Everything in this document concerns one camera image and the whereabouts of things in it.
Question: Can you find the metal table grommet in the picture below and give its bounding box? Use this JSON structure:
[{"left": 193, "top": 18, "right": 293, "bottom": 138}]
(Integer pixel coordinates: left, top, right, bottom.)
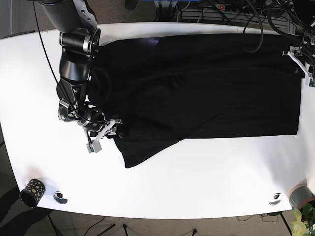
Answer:
[
  {"left": 53, "top": 192, "right": 68, "bottom": 205},
  {"left": 268, "top": 193, "right": 282, "bottom": 206}
]

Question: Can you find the left metal table grommet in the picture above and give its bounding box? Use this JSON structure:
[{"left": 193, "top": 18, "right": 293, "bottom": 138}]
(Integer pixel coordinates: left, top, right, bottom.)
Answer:
[{"left": 53, "top": 192, "right": 68, "bottom": 205}]

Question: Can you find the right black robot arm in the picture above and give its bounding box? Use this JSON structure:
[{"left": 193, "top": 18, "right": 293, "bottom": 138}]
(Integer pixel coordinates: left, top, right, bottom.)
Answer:
[{"left": 39, "top": 0, "right": 122, "bottom": 153}]

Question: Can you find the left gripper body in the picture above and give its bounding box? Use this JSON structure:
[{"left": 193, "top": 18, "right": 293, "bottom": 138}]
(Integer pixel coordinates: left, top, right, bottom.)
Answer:
[{"left": 282, "top": 46, "right": 315, "bottom": 88}]

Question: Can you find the grey plant pot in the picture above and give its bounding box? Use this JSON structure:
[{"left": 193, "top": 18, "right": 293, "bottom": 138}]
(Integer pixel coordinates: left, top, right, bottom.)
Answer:
[{"left": 287, "top": 183, "right": 315, "bottom": 210}]

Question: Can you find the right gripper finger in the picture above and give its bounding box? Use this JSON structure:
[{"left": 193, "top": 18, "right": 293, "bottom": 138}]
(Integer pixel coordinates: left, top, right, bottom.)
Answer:
[{"left": 107, "top": 123, "right": 123, "bottom": 138}]

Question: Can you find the black floral cup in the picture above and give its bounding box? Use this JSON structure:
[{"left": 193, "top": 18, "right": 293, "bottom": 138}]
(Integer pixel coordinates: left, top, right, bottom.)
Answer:
[{"left": 19, "top": 179, "right": 46, "bottom": 208}]

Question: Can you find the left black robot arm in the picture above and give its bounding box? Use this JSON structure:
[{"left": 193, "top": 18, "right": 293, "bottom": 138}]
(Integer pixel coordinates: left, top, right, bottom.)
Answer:
[{"left": 283, "top": 0, "right": 315, "bottom": 87}]

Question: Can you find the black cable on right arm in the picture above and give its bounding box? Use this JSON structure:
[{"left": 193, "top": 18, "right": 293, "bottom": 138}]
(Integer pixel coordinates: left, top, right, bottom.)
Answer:
[{"left": 31, "top": 0, "right": 99, "bottom": 128}]

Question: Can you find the right metal table grommet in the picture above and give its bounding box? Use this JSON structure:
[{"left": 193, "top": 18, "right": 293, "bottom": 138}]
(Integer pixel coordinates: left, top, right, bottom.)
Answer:
[{"left": 268, "top": 193, "right": 282, "bottom": 206}]

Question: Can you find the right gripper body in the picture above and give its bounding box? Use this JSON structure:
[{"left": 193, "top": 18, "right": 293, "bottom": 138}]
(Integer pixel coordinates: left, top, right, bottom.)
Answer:
[{"left": 83, "top": 119, "right": 122, "bottom": 153}]

